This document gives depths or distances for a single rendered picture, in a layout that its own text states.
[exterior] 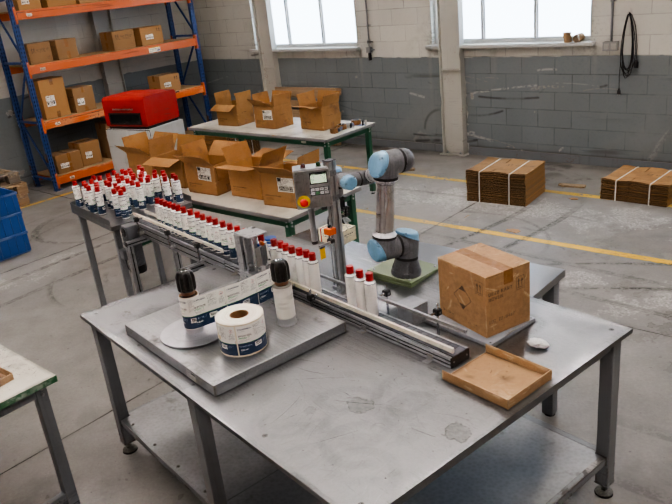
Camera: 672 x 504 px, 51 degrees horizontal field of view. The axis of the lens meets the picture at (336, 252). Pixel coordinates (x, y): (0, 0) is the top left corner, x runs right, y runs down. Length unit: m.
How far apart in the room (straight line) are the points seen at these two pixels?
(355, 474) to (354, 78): 8.12
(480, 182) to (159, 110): 3.81
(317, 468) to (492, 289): 1.03
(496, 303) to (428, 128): 6.64
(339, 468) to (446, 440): 0.37
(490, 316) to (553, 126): 5.80
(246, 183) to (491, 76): 4.27
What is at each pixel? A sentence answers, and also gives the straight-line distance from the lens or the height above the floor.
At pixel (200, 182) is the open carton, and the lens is 5.66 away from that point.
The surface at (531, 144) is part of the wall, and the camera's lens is 8.71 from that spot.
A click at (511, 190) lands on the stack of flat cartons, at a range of 7.11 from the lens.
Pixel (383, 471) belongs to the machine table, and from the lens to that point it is 2.30.
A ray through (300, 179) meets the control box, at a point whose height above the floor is 1.43.
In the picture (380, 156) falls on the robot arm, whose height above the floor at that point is 1.50.
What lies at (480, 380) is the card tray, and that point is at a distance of 2.70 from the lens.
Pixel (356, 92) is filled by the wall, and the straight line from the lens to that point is 10.01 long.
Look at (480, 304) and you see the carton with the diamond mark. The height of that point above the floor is 0.99.
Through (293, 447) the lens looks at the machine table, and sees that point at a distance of 2.44.
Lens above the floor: 2.28
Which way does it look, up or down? 21 degrees down
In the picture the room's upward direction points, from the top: 6 degrees counter-clockwise
